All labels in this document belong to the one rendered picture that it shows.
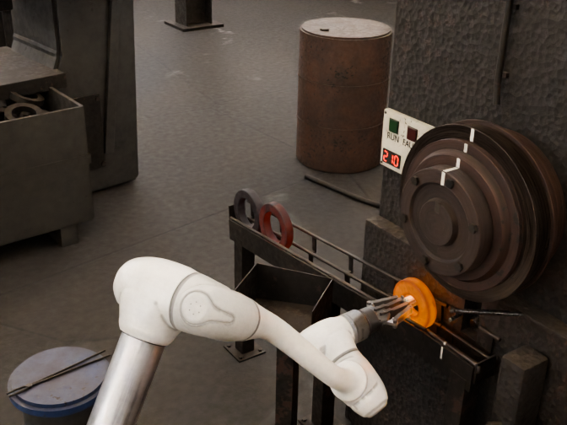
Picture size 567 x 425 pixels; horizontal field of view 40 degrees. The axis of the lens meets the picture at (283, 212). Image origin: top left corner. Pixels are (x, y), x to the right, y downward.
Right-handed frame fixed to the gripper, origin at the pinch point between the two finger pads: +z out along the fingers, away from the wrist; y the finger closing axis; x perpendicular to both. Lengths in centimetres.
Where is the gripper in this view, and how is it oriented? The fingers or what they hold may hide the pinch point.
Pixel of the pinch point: (414, 298)
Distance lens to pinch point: 233.9
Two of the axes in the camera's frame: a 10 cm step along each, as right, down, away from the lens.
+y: 5.7, 3.7, -7.4
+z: 8.2, -2.8, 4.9
